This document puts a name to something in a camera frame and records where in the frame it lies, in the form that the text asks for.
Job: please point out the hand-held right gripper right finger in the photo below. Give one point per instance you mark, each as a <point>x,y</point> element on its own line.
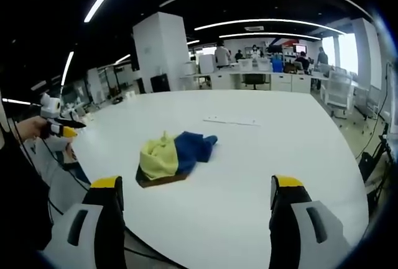
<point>292,219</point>

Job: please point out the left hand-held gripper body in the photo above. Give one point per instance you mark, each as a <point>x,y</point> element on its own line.
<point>51,107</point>

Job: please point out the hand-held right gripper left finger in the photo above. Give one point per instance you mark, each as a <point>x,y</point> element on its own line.
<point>102,219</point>

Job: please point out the dark brown template board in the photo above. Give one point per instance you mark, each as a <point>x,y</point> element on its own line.
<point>155,182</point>

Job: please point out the yellow and blue garment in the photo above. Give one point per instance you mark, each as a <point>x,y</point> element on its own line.
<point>174,155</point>

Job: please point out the person's left hand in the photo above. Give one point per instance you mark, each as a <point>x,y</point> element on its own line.
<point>31,127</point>

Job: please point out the person's dark clothing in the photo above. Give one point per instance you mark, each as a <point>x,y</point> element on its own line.
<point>18,194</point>

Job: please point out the black cabinet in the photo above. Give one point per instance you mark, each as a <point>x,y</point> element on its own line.
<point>160,83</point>

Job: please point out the black stand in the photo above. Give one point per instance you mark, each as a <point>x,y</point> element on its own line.
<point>377,160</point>

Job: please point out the white square pillar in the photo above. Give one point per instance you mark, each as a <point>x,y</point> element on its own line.
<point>160,51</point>

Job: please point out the white flat strip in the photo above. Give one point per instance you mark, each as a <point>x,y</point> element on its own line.
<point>231,120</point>

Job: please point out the white mesh office chair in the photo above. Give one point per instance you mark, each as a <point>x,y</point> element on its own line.
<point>337,90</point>

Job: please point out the black office chair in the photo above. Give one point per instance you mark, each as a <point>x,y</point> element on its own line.
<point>254,80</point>

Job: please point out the row of white desks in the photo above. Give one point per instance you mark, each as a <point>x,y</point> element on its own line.
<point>248,80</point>

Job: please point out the white cabinet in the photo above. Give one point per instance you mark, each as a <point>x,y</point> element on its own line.
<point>206,63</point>

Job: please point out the blue box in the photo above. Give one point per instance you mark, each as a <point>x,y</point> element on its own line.
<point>276,64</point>

